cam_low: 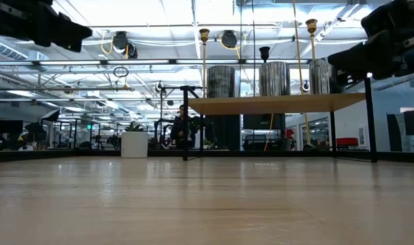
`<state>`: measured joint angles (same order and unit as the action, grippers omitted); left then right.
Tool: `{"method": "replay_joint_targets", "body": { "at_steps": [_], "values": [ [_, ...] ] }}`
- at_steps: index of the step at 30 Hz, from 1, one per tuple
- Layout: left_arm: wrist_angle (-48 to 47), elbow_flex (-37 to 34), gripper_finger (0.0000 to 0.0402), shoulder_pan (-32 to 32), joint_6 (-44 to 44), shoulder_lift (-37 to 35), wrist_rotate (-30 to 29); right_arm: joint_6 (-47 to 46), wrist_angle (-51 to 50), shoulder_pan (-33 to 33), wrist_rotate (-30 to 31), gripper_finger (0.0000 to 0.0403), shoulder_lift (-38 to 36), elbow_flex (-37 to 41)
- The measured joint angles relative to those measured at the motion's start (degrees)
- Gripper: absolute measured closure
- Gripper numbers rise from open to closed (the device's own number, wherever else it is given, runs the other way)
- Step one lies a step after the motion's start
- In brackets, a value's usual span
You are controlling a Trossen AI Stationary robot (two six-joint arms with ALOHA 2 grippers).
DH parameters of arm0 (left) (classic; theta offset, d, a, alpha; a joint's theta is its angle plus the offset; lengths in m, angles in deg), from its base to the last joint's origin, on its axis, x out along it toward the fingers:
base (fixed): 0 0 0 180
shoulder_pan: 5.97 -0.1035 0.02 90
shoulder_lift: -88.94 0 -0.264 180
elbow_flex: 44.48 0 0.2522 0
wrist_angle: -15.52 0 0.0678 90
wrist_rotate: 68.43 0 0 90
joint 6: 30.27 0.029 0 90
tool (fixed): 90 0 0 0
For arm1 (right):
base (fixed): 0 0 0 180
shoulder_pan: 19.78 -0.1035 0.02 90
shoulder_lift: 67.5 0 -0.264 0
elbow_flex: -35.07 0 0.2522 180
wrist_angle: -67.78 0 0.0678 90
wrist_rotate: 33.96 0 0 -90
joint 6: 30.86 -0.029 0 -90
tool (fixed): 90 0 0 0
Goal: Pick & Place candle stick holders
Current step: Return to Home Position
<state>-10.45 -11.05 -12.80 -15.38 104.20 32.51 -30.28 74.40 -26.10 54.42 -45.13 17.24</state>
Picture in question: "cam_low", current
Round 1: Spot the silver jar candle pale wax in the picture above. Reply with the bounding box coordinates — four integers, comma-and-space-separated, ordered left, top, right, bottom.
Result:
259, 61, 291, 97

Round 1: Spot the wooden shelf black metal frame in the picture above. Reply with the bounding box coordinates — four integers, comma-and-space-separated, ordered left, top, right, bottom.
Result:
181, 77, 379, 163

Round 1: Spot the silver jar candle orange wax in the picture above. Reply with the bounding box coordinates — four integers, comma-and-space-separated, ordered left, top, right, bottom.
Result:
206, 65, 236, 99
309, 58, 343, 95

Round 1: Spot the white pot with green plant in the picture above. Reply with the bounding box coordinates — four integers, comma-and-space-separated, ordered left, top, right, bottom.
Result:
120, 121, 149, 159

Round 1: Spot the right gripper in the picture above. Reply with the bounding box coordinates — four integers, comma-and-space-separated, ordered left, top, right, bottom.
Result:
328, 0, 414, 86

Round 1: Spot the red bench seat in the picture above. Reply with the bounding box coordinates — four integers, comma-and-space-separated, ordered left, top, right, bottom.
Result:
336, 137, 359, 148

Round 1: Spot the black candlestick holder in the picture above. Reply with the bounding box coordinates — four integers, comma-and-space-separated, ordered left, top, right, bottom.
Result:
258, 46, 271, 63

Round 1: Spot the person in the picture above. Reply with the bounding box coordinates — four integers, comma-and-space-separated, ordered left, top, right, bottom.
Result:
169, 104, 198, 150

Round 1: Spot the black metal table frame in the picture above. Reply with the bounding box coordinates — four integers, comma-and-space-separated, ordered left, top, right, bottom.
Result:
0, 148, 414, 163

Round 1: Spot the black ceiling cable reel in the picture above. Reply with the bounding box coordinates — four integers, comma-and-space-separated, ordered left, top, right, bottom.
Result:
111, 30, 139, 60
221, 29, 239, 50

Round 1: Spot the yellow hanging cable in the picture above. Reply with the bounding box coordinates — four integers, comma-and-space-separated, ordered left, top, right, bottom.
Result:
291, 0, 312, 146

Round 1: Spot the gold tall candlestick holder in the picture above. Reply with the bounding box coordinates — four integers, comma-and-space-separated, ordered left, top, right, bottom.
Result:
305, 18, 319, 62
199, 28, 211, 99

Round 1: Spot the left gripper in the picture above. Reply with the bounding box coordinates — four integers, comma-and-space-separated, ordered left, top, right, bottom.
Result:
0, 0, 93, 52

